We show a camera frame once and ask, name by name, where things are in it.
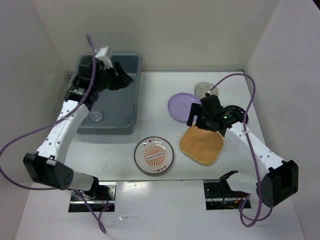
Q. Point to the clear plastic cup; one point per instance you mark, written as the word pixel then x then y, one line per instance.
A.
pixel 96 115

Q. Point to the clear square glass dish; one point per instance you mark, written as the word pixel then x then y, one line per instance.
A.
pixel 202 88

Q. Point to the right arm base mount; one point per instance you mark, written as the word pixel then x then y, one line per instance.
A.
pixel 218 199

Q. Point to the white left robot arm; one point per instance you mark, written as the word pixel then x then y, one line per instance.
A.
pixel 47 165

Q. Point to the grey plastic bin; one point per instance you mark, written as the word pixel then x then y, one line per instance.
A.
pixel 119 107

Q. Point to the woven bamboo square tray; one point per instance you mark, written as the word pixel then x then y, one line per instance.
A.
pixel 202 146

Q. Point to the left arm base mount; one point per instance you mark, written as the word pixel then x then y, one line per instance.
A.
pixel 106 196

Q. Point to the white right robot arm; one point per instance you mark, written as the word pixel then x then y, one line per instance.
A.
pixel 279 178

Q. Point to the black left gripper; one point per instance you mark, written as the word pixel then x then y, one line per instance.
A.
pixel 121 81

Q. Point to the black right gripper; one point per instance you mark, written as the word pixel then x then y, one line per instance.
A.
pixel 195 109

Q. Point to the purple plastic plate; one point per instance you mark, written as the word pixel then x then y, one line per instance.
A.
pixel 179 105

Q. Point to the white orange patterned plate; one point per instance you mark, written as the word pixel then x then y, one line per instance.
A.
pixel 154 156

